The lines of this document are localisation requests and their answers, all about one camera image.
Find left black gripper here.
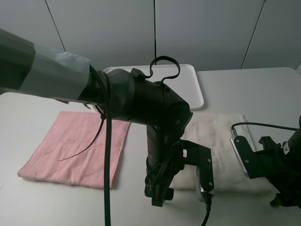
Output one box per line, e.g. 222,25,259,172
144,132,184,207

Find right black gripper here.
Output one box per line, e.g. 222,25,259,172
255,137,301,207

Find cream white towel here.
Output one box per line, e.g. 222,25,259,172
182,111,273,194

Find pink towel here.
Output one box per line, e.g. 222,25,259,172
16,111,131,190

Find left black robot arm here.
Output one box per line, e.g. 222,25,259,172
0,30,192,207

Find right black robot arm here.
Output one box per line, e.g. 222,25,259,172
256,128,301,207

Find white rectangular plastic tray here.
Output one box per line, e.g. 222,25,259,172
103,64,205,111

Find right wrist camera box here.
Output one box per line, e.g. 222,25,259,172
230,136,257,179

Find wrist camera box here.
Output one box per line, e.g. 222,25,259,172
230,136,257,179
181,140,214,205

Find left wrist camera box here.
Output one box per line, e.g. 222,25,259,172
181,140,214,205

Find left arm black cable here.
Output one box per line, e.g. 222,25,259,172
57,56,216,226

